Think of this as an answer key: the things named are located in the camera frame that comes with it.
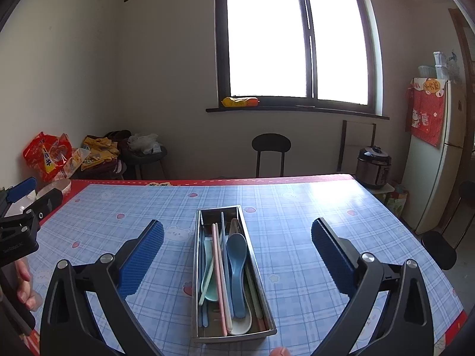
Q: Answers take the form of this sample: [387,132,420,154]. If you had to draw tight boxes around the wooden door frame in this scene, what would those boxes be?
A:
[447,7,475,119]

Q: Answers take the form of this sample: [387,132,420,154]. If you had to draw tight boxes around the white plastic bag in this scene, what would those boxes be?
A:
[127,133,162,154]

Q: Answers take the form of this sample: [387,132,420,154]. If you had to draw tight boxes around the blue spoon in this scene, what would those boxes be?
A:
[226,233,248,320]

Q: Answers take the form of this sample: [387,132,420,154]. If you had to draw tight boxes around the white refrigerator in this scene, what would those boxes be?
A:
[401,78,470,235]

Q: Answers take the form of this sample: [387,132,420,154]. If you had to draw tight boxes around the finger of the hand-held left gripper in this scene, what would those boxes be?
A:
[0,188,63,236]
[7,177,38,204]

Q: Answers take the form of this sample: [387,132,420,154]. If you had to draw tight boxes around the grey spoon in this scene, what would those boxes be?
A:
[227,218,254,336]

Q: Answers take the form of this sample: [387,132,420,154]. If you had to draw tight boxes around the black chair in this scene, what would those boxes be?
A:
[421,181,475,271]
[251,133,292,179]

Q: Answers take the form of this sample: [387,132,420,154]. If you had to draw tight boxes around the dark-framed window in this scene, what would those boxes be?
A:
[214,0,377,114]

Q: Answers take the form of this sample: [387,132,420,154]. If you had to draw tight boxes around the dark window sill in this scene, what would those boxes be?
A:
[206,104,390,120]

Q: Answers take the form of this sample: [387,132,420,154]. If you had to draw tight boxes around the dark round stool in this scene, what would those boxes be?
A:
[121,144,168,180]

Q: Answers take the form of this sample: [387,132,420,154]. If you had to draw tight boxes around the green chopstick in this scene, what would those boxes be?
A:
[244,263,262,320]
[248,267,266,321]

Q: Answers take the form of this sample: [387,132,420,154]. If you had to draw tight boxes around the green patterned bag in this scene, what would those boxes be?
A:
[388,183,409,216]

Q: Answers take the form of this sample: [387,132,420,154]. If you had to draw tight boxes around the metal utensil tray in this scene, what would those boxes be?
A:
[190,205,278,344]

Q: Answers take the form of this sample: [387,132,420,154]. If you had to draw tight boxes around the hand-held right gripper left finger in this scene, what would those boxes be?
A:
[39,220,165,356]

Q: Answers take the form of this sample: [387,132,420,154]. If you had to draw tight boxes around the yellow orange packet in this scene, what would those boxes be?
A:
[221,97,259,109]

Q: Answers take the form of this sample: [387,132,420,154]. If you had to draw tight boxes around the person's left hand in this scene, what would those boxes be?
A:
[14,259,41,313]

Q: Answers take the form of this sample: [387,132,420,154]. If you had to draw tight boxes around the grey shallow bowl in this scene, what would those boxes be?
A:
[37,179,72,197]

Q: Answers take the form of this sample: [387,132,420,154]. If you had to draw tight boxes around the red printed cloth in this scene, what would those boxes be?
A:
[406,78,445,146]

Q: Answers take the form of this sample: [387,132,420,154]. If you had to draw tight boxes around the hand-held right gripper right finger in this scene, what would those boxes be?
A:
[311,217,436,356]

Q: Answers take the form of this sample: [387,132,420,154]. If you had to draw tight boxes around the red snack bag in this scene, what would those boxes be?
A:
[23,132,73,182]

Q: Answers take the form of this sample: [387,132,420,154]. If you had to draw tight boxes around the clear plastic containers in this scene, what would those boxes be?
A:
[419,51,461,81]

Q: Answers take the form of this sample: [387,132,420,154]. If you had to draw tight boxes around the blue chopstick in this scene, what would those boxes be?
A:
[198,230,209,329]
[221,212,235,317]

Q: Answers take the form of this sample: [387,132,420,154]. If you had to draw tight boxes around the electric pressure cooker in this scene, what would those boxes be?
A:
[356,146,393,190]

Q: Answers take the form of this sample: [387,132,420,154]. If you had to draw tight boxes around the light green spoon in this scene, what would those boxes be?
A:
[200,239,220,302]

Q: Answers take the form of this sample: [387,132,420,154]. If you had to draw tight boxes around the pink chopstick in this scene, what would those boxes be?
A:
[211,223,226,336]
[215,224,234,336]

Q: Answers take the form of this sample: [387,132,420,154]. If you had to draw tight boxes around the folded table dark frame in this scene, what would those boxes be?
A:
[338,120,377,173]

